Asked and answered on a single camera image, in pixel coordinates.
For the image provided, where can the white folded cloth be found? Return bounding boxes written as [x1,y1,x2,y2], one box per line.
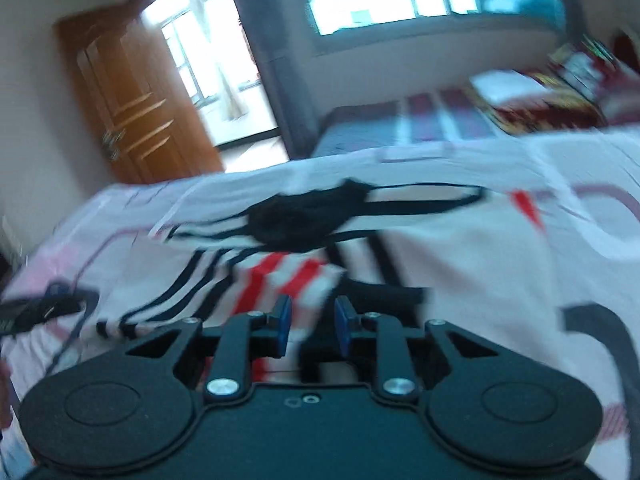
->
[470,71,546,107]

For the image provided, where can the brown wooden door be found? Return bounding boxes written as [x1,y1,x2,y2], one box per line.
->
[55,2,226,186]

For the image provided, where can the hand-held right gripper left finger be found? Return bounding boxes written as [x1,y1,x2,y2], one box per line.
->
[122,295,293,401]

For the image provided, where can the blue quilt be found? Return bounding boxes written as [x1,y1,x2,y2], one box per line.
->
[485,0,566,23]

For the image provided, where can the black red striped garment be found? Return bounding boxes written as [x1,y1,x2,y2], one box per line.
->
[95,177,493,361]

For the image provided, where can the patterned white bed sheet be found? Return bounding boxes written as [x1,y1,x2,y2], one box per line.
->
[0,127,640,480]

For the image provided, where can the red patterned blanket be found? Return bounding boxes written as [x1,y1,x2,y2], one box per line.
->
[465,75,606,136]

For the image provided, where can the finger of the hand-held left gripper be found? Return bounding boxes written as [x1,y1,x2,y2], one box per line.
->
[42,282,98,320]

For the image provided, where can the pale balcony curtain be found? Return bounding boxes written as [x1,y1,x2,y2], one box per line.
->
[200,0,251,122]

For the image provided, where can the grey curtain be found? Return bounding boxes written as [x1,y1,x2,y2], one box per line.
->
[220,0,341,161]

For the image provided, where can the striped grey bed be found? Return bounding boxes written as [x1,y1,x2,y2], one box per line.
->
[312,85,501,158]

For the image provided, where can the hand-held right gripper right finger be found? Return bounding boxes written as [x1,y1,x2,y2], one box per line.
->
[334,296,506,401]

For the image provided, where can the colourful crumpled cloth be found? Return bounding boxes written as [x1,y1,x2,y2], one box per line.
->
[547,40,626,103]

